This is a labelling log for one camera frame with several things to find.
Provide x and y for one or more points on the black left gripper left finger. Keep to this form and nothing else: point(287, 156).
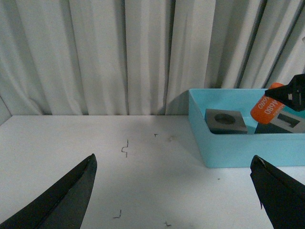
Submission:
point(63, 205)

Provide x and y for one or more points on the orange cylinder part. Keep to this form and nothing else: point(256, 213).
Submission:
point(266, 109)

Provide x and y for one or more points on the light blue plastic box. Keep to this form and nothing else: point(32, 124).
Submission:
point(237, 150)

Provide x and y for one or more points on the pale gray curtain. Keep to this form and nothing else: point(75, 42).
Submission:
point(140, 57)

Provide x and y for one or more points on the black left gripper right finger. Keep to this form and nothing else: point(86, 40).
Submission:
point(282, 197)

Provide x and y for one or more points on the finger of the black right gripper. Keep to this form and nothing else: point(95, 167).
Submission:
point(291, 95)

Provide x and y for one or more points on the gray block with round hole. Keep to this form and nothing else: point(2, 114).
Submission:
point(225, 122)

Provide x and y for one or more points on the gray block with square hole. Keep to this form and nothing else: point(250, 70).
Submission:
point(284, 122)

